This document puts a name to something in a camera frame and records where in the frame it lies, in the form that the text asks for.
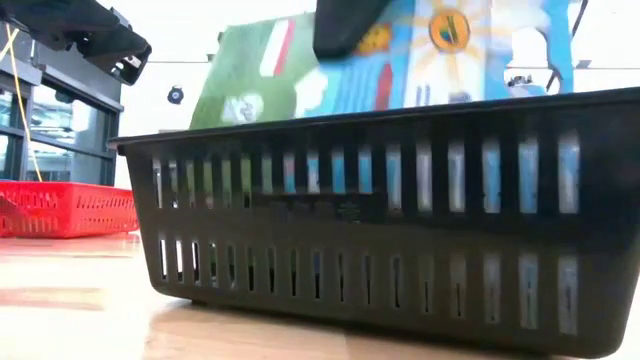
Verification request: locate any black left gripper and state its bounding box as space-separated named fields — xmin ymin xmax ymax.
xmin=0 ymin=0 xmax=122 ymax=51

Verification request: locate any green yellow crayon box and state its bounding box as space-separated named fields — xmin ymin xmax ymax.
xmin=164 ymin=0 xmax=581 ymax=214

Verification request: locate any red plastic basket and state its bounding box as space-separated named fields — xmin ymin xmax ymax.
xmin=0 ymin=180 xmax=140 ymax=239

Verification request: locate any black slotted plastic basket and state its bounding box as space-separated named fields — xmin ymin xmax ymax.
xmin=109 ymin=87 xmax=640 ymax=359

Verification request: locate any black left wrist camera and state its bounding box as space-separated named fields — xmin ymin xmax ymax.
xmin=74 ymin=22 xmax=153 ymax=86

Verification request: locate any yellow extension cable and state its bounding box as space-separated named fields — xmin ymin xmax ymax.
xmin=0 ymin=22 xmax=44 ymax=182

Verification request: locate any dark metal window frame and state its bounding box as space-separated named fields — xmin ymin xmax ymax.
xmin=0 ymin=19 xmax=125 ymax=187

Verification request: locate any black hanging cable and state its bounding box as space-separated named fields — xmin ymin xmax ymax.
xmin=547 ymin=0 xmax=590 ymax=94

